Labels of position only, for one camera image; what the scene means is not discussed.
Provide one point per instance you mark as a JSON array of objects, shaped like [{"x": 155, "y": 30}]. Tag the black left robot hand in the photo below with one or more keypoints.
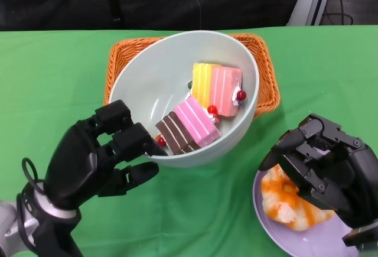
[{"x": 74, "y": 168}]

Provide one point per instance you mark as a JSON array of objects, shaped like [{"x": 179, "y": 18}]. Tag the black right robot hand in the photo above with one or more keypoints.
[{"x": 354, "y": 180}]

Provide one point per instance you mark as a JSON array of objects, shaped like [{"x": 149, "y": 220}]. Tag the grey green bowl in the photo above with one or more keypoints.
[{"x": 153, "y": 76}]

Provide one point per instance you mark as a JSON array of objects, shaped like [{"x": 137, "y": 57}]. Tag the white round plate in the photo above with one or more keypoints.
[{"x": 319, "y": 239}]

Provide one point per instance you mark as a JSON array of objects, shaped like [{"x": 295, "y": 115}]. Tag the brown pink layered cake slice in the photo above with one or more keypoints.
[{"x": 195, "y": 124}]

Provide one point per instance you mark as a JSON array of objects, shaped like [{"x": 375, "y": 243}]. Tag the orange wicker basket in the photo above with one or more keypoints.
[{"x": 265, "y": 71}]

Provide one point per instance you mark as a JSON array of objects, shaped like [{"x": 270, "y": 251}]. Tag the yellow pink layered cake slice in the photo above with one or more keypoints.
[{"x": 218, "y": 88}]

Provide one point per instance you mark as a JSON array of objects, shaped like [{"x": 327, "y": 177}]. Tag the black backdrop curtain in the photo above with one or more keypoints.
[{"x": 59, "y": 0}]

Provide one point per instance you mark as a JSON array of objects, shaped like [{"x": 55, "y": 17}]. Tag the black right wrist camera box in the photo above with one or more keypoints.
[{"x": 360, "y": 236}]

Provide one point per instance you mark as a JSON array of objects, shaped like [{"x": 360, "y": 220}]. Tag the aluminium frame stand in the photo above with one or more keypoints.
[{"x": 311, "y": 0}]

